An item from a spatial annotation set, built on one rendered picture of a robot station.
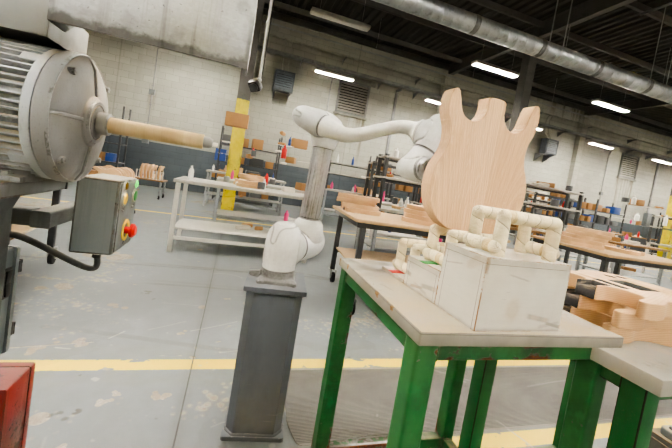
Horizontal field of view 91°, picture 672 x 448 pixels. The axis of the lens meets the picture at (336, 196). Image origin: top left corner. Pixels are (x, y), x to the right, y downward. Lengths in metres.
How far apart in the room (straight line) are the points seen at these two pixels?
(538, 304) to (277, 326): 1.05
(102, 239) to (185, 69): 11.32
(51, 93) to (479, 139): 0.96
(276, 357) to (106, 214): 0.97
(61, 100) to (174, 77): 11.50
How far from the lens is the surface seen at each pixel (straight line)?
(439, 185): 0.96
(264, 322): 1.59
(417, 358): 0.81
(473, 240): 0.89
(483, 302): 0.85
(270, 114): 11.96
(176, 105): 12.07
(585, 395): 1.23
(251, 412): 1.80
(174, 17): 0.69
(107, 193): 1.04
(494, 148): 1.08
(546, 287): 0.98
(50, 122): 0.74
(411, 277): 1.05
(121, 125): 0.81
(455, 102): 0.99
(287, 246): 1.52
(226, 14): 0.68
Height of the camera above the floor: 1.22
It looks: 3 degrees down
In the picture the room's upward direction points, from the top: 9 degrees clockwise
